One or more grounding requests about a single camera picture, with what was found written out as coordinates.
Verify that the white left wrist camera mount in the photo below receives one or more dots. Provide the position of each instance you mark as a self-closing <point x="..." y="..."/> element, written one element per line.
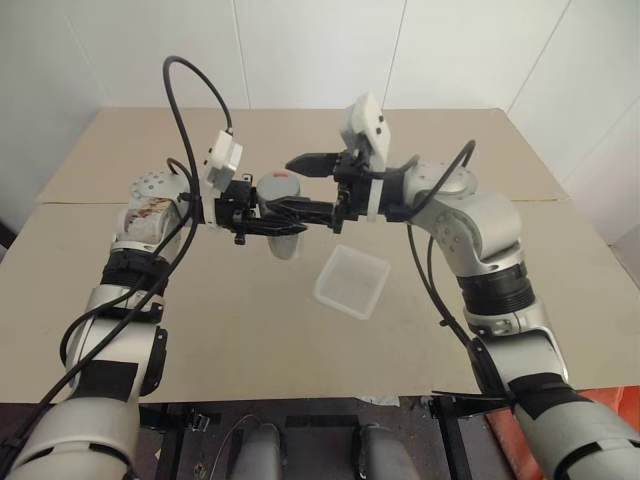
<point x="222" y="160"/>

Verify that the small crumpled tape scrap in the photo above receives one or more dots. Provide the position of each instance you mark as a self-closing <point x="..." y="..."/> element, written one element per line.
<point x="380" y="399"/>

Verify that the orange red object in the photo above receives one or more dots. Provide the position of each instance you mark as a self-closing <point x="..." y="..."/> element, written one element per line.
<point x="620" y="400"/>

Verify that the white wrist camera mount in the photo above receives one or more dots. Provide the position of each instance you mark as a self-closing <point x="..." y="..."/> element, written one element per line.
<point x="370" y="120"/>
<point x="222" y="160"/>

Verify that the grey cylindrical can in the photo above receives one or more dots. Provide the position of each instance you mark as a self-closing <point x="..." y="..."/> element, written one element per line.
<point x="286" y="247"/>

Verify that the dark object at table side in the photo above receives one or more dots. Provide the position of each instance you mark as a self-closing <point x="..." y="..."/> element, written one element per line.
<point x="4" y="235"/>

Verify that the grey jar lid red mark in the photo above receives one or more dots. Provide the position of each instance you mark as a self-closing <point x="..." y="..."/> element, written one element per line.
<point x="278" y="186"/>

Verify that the clear plastic box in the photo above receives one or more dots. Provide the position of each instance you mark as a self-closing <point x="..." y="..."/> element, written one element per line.
<point x="352" y="282"/>

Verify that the black metal frame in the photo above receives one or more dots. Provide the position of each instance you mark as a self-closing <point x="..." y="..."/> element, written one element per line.
<point x="450" y="440"/>

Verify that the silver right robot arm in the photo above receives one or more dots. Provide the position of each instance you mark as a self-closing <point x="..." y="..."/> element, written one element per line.
<point x="500" y="220"/>

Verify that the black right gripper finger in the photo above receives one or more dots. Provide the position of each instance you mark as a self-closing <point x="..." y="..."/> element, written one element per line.
<point x="310" y="164"/>
<point x="305" y="209"/>

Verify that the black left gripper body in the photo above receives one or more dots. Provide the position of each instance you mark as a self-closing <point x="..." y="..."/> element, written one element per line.
<point x="234" y="200"/>

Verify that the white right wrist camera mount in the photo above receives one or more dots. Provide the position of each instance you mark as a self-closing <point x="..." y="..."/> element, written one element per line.
<point x="370" y="120"/>

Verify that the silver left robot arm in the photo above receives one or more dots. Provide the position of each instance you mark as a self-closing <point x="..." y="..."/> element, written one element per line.
<point x="115" y="350"/>

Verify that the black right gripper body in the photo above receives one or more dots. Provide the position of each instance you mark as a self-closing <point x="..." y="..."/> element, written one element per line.
<point x="350" y="175"/>

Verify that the dark grey rounded shape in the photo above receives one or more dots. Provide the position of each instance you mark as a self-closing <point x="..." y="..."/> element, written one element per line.
<point x="376" y="452"/>
<point x="260" y="452"/>

